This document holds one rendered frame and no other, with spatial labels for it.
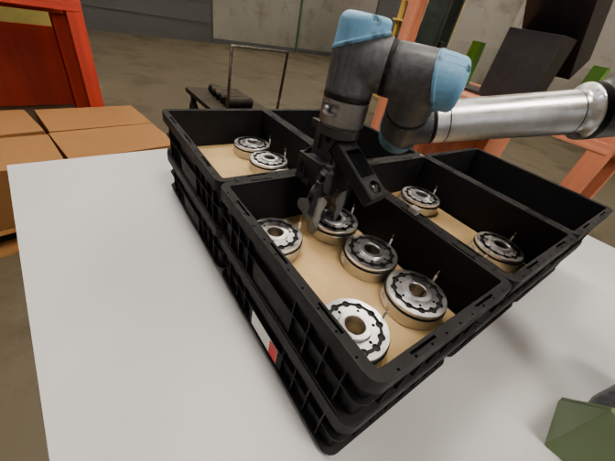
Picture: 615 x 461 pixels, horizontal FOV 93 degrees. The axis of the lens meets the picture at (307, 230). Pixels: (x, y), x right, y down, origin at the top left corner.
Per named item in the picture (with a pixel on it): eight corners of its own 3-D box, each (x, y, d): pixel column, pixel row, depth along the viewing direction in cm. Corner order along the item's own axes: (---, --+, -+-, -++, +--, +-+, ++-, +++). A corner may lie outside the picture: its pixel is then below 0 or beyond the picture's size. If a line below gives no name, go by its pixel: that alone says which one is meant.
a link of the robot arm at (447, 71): (448, 95, 49) (384, 79, 50) (482, 40, 38) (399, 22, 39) (436, 136, 48) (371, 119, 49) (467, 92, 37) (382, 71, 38)
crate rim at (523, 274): (570, 245, 60) (579, 237, 59) (507, 295, 44) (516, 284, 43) (419, 162, 84) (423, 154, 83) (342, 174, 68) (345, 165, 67)
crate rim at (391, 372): (507, 295, 44) (516, 284, 43) (370, 402, 28) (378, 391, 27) (342, 174, 68) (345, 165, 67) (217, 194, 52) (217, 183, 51)
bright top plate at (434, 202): (447, 204, 77) (447, 202, 76) (422, 210, 71) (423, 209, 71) (418, 186, 83) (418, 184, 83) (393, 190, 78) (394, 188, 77)
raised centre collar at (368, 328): (378, 337, 40) (380, 334, 39) (349, 348, 37) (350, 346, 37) (358, 308, 43) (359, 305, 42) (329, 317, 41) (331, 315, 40)
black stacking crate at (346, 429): (445, 364, 56) (477, 328, 49) (325, 466, 40) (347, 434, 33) (324, 241, 80) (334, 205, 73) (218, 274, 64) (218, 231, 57)
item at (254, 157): (295, 165, 79) (295, 163, 79) (264, 171, 73) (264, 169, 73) (272, 150, 84) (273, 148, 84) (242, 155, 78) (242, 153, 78)
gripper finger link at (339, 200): (323, 209, 66) (327, 175, 60) (341, 224, 63) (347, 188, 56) (313, 215, 65) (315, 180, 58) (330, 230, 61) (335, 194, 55)
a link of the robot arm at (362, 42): (398, 19, 36) (333, 5, 37) (371, 110, 42) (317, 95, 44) (401, 21, 42) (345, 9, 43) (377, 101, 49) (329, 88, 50)
